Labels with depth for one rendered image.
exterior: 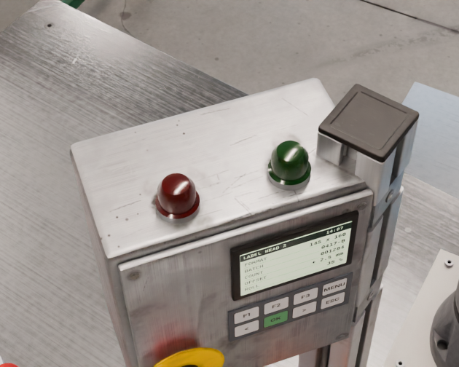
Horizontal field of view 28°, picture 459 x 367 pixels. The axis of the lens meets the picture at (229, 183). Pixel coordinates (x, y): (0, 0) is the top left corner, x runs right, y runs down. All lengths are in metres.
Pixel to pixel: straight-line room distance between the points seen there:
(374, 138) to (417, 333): 0.64
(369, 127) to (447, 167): 0.88
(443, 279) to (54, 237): 0.55
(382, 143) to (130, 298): 0.17
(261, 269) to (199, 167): 0.07
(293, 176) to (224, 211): 0.05
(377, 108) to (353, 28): 2.30
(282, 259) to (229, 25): 2.31
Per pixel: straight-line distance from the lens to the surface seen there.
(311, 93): 0.59
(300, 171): 0.53
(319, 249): 0.57
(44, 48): 1.60
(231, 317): 0.60
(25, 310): 1.28
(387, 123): 0.55
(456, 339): 1.09
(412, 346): 1.15
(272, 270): 0.57
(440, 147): 1.44
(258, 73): 2.70
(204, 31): 2.83
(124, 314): 0.57
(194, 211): 0.53
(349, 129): 0.54
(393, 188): 0.59
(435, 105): 1.50
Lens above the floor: 1.90
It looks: 52 degrees down
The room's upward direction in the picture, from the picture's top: 2 degrees counter-clockwise
